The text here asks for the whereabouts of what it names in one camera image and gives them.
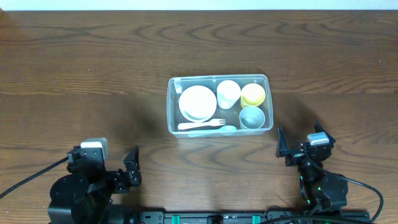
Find grey plastic cup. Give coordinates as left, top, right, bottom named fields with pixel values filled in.
left=239, top=106, right=266, bottom=129

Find white plastic cup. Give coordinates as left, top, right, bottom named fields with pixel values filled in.
left=216, top=80, right=241, bottom=110

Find white plastic fork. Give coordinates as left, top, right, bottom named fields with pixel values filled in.
left=177, top=118, right=226, bottom=131

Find white plastic bowl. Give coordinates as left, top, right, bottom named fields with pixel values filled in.
left=178, top=85, right=217, bottom=123

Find clear plastic storage container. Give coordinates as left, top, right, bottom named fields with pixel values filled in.
left=167, top=74, right=274, bottom=138

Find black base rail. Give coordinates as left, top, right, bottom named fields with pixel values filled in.
left=137, top=206, right=371, bottom=224

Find light blue plastic spoon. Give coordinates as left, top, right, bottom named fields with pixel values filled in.
left=187, top=125, right=237, bottom=138

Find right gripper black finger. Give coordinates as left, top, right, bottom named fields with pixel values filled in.
left=275, top=127, right=289, bottom=156
left=314, top=121, right=336, bottom=145

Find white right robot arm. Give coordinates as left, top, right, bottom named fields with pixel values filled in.
left=119, top=123, right=348, bottom=218

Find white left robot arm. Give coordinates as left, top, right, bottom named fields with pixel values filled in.
left=48, top=146, right=142, bottom=224

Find yellow plastic cup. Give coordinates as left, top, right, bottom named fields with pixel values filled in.
left=240, top=83, right=266, bottom=108

